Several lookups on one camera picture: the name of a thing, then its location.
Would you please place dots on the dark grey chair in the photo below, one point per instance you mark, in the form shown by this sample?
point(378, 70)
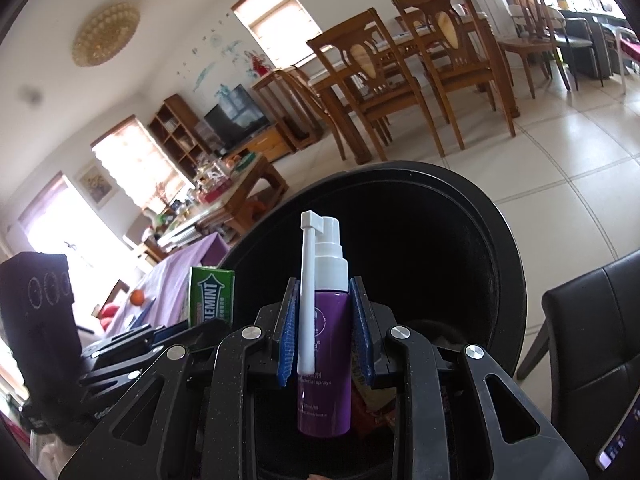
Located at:
point(585, 35)

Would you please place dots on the small framed flower picture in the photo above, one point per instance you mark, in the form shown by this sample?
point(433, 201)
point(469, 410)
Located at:
point(95, 185)

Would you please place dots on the wooden curved back chair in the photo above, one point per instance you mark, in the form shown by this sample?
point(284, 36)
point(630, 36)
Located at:
point(305, 95)

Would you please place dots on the tall wooden plant stand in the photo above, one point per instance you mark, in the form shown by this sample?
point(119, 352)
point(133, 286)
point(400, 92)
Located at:
point(270, 77)

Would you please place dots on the window with wooden frame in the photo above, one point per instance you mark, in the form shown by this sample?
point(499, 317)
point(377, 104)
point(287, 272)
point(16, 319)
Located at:
point(135, 160)

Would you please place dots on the wooden dining table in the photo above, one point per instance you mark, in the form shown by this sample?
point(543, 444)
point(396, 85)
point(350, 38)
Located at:
point(500, 80)

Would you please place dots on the red flower vase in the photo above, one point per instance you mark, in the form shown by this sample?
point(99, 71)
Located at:
point(258, 64)

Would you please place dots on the black trash bin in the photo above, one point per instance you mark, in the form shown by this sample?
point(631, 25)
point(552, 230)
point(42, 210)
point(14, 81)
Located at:
point(425, 260)

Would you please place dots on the wooden coffee table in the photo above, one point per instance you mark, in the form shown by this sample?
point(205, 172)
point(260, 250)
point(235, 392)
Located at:
point(255, 180)

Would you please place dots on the balcony door window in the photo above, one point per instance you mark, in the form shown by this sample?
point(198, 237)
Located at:
point(60, 220)

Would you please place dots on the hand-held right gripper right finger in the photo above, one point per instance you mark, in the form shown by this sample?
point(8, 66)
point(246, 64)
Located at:
point(361, 340)

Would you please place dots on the green gum packet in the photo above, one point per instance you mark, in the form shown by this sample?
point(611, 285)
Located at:
point(212, 295)

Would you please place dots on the red printed packet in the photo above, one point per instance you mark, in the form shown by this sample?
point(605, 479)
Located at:
point(365, 400)

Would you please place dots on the black flat television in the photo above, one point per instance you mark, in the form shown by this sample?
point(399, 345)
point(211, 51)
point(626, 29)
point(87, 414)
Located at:
point(235, 115)

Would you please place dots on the red cushion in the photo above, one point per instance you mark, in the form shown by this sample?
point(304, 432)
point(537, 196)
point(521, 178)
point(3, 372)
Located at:
point(107, 312)

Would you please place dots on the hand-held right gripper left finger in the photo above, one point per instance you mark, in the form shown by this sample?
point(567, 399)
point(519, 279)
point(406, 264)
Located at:
point(286, 340)

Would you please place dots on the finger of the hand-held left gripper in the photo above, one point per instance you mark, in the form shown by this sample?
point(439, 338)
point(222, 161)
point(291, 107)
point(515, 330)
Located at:
point(200, 337)
point(125, 340)

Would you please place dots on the black leather chair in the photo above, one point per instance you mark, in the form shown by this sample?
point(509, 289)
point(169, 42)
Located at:
point(590, 320)

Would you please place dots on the wooden bookshelf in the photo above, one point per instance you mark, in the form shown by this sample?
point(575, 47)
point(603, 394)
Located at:
point(165, 115)

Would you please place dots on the orange fruit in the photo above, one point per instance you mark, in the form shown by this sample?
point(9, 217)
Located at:
point(137, 298)

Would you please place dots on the large beaded ceiling lamp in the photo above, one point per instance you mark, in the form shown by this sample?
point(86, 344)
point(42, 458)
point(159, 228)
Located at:
point(105, 35)

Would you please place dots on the purple spray bottle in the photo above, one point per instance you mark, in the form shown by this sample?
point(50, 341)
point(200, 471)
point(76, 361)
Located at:
point(327, 335)

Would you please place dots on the wooden television cabinet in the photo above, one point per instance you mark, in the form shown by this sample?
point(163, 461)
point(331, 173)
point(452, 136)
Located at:
point(270, 142)

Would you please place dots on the window with pink blind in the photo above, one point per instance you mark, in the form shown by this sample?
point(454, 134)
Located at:
point(275, 15)

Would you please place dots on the wooden dining chair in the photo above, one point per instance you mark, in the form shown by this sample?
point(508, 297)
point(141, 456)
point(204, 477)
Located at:
point(530, 0)
point(460, 77)
point(390, 105)

